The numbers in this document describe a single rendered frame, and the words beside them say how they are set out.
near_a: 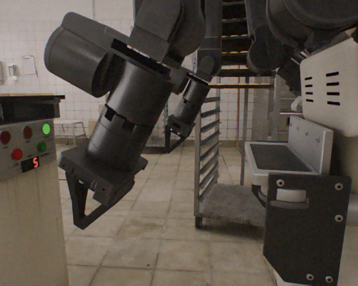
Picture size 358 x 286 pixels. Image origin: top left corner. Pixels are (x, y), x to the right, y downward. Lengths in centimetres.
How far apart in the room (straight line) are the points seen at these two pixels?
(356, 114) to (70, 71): 33
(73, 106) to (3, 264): 436
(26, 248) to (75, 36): 78
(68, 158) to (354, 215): 36
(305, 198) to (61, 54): 33
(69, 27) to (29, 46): 522
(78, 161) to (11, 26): 549
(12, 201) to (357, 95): 83
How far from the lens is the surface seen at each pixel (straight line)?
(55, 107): 97
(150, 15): 24
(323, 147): 40
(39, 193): 98
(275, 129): 160
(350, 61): 39
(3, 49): 579
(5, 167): 82
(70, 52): 29
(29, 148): 88
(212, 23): 70
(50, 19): 540
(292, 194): 38
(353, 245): 52
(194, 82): 68
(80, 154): 29
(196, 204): 180
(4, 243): 91
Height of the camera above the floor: 92
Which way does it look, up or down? 11 degrees down
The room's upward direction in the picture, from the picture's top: straight up
